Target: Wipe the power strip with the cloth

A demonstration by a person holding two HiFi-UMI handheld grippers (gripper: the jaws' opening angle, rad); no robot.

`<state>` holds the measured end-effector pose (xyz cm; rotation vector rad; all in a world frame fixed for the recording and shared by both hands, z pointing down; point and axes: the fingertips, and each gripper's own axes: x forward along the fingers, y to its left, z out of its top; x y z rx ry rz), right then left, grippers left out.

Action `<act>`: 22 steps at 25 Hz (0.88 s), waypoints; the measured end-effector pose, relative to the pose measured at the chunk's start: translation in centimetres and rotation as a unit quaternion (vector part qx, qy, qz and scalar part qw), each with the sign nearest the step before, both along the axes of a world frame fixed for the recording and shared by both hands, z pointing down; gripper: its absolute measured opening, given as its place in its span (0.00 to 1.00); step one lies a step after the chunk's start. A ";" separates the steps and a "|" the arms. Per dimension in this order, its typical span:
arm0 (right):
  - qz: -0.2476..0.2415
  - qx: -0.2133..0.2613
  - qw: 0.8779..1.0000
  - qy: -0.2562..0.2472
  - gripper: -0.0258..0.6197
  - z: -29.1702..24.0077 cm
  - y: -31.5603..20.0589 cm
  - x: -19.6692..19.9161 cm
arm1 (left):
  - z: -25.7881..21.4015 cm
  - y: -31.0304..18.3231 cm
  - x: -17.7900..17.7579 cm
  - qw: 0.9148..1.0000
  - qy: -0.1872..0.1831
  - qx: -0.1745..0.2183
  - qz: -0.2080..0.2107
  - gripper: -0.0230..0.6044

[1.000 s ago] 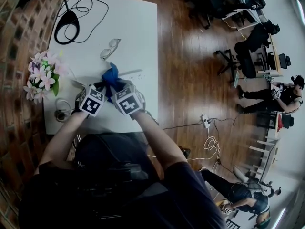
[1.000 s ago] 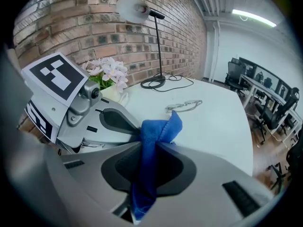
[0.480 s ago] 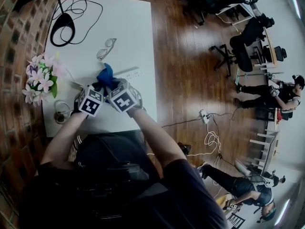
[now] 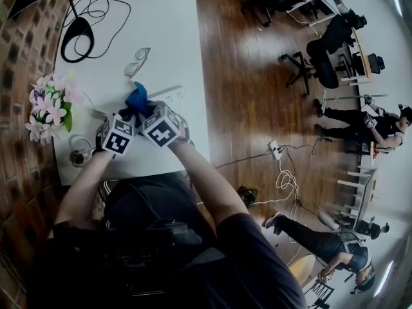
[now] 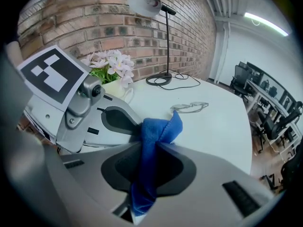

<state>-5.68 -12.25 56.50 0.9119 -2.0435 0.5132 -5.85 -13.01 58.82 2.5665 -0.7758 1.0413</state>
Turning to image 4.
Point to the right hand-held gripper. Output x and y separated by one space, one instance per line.
160 133

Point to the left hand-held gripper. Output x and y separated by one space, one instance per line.
116 140

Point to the blue cloth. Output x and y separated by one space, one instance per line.
138 98

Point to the person's left forearm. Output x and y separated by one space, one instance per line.
83 185

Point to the person's right forearm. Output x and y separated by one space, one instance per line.
206 179

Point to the white floor power strip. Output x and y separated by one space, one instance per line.
275 149

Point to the clear-framed eyeglasses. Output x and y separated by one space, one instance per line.
136 63

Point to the pink artificial flower bouquet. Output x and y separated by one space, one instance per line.
51 105

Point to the black desk lamp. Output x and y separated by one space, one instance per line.
78 27

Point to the person's black shirt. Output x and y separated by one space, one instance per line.
167 256

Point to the large black office chair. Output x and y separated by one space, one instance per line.
325 53

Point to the round wooden stool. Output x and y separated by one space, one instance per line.
304 267

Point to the white-legged table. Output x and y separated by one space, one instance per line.
363 188

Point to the wooden-topped table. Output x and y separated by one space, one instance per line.
362 55

